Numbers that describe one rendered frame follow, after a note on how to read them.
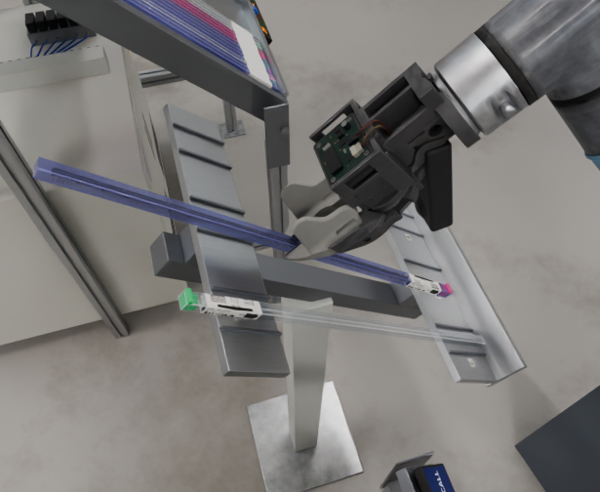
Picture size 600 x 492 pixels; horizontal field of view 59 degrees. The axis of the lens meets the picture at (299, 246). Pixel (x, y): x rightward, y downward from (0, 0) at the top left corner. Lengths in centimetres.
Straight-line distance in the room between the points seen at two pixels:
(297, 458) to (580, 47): 122
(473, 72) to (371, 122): 9
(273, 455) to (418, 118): 116
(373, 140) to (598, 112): 18
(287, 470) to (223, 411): 23
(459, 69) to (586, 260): 155
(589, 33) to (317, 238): 27
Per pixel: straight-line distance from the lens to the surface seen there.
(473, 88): 44
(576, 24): 45
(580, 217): 205
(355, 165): 44
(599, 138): 50
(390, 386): 155
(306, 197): 52
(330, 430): 149
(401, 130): 44
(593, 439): 129
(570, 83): 47
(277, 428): 149
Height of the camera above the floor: 145
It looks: 56 degrees down
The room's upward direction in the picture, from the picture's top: straight up
